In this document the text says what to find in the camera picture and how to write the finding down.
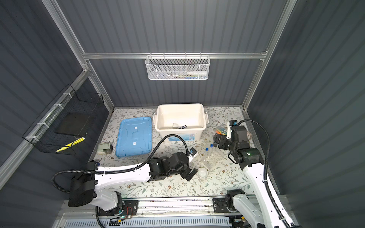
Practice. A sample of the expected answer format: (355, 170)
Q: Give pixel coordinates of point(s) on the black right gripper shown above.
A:
(222, 138)

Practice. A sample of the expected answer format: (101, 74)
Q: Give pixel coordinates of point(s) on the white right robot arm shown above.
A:
(271, 213)

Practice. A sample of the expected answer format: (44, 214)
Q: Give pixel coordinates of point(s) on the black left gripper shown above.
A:
(186, 173)

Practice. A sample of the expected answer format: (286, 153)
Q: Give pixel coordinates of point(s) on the white plastic storage box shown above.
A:
(192, 115)

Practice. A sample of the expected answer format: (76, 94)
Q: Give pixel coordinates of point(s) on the blue plastic box lid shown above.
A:
(134, 137)

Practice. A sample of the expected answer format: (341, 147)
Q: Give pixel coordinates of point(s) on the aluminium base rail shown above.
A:
(176, 206)

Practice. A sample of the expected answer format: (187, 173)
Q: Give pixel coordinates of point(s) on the white wire wall basket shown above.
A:
(177, 69)

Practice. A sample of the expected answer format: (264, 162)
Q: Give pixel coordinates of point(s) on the highlighter marker pack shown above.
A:
(221, 130)

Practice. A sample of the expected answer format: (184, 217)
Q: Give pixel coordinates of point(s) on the black wire wall basket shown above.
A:
(67, 123)

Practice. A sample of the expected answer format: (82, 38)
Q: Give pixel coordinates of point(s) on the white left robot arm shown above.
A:
(93, 189)

